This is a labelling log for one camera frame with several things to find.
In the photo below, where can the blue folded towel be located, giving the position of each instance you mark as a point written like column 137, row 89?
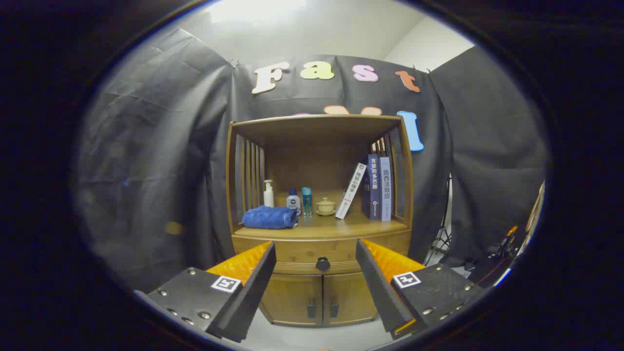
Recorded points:
column 268, row 218

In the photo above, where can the pale lilac book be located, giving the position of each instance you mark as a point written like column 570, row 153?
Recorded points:
column 385, row 190

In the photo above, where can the white pump bottle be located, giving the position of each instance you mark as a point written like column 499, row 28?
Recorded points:
column 268, row 197

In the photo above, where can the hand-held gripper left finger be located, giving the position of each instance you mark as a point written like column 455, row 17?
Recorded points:
column 253, row 292

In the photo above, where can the black and orange clamp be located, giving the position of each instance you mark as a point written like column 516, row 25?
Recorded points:
column 509, row 231

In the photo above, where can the beige lidded teacup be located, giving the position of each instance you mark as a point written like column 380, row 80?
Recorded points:
column 325, row 206

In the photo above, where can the white book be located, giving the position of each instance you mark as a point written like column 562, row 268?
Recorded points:
column 351, row 190

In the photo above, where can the wooden drawer with black knob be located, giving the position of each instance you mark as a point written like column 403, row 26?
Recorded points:
column 297, row 251

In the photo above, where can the pale wooden board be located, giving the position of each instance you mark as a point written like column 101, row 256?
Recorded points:
column 536, row 204

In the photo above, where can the black backdrop cloth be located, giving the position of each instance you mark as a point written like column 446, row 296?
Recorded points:
column 156, row 146

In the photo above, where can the wooden cabinet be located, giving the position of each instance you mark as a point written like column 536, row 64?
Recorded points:
column 312, row 127

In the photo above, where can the wooden cabinet door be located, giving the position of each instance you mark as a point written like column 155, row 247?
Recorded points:
column 292, row 300
column 348, row 300

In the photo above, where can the clear blue bottle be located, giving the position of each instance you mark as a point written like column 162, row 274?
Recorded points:
column 306, row 201

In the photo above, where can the wooden countertop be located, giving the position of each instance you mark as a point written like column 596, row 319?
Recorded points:
column 351, row 225

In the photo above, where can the dark blue book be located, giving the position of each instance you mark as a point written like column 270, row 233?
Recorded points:
column 374, row 185

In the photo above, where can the black tripod stand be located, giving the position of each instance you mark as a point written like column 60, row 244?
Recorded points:
column 443, row 234

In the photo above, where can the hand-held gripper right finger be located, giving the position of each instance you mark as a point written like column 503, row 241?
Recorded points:
column 378, row 287

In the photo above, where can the white bottle with blue cap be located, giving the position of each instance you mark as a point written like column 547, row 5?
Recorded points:
column 293, row 201

